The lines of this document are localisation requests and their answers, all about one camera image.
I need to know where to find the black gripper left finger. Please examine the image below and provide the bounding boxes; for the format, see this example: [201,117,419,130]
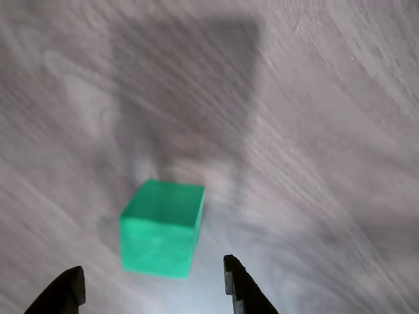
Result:
[22,265,86,314]

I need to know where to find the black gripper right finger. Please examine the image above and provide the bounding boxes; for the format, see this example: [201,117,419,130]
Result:
[223,254,281,314]

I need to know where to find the green cube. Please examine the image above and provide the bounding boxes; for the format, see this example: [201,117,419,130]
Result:
[119,178,206,280]

